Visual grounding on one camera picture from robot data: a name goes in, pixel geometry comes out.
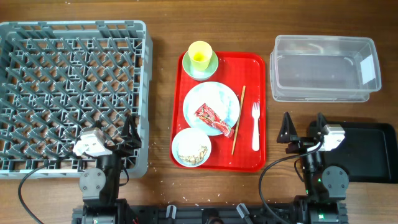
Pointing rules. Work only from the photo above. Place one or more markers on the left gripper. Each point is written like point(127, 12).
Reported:
point(132, 140)

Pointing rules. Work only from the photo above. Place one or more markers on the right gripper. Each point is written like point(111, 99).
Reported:
point(301, 144)

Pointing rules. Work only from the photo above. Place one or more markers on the white bowl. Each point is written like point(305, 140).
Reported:
point(190, 134)

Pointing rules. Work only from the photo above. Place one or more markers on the rice and peanut scraps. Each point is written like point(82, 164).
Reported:
point(191, 153)

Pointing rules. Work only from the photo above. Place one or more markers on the red snack wrapper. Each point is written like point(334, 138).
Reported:
point(210, 118)

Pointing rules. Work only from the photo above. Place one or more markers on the light blue plate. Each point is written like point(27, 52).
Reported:
point(219, 97)

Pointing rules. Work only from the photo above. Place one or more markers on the yellow plastic cup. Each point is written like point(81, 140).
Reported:
point(200, 53)

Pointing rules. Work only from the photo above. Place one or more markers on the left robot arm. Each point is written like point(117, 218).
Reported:
point(100, 185)

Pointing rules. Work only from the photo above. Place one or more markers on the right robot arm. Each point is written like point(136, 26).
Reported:
point(325, 185)

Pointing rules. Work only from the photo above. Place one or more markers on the clear plastic waste bin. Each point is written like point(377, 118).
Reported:
point(324, 68)

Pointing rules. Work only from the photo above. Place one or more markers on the grey plastic dishwasher rack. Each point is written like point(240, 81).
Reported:
point(61, 78)

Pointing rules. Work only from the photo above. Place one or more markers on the white plastic fork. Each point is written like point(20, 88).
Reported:
point(255, 134)

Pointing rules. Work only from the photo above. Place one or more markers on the wooden chopstick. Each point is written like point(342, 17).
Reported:
point(239, 117)

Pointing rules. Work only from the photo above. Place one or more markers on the black plastic tray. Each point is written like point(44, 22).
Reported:
point(367, 154)

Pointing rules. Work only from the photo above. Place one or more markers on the red plastic serving tray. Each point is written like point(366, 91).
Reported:
point(235, 69)

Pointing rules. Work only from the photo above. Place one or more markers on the small green bowl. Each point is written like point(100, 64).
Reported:
point(200, 75)

